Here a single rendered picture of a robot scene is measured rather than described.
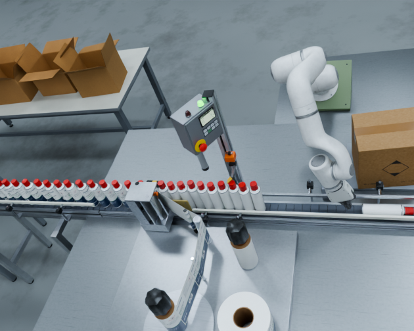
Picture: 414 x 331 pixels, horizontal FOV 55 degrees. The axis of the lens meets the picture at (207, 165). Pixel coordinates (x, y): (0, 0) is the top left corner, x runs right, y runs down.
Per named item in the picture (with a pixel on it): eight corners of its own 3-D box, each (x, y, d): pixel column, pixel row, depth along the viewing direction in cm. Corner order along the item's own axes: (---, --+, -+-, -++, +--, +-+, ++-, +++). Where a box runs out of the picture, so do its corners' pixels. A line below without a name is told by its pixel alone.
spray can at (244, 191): (244, 214, 196) (236, 189, 181) (245, 205, 199) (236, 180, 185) (255, 213, 194) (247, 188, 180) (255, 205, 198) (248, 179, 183)
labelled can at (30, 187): (46, 197, 243) (26, 175, 228) (49, 201, 240) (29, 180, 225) (39, 202, 242) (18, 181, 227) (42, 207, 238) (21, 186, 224)
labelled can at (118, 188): (124, 208, 220) (108, 186, 205) (127, 201, 223) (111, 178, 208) (132, 209, 218) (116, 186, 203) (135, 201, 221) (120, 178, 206)
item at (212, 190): (214, 213, 201) (203, 188, 187) (216, 204, 205) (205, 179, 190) (224, 213, 200) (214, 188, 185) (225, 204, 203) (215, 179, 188)
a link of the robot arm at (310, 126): (338, 102, 150) (359, 172, 160) (300, 109, 161) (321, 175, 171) (329, 111, 144) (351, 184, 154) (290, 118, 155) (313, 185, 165)
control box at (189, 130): (183, 147, 179) (169, 116, 165) (209, 125, 184) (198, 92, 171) (197, 157, 173) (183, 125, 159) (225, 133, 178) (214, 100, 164)
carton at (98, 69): (71, 107, 320) (46, 69, 294) (91, 69, 353) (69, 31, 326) (118, 100, 309) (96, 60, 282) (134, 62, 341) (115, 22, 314)
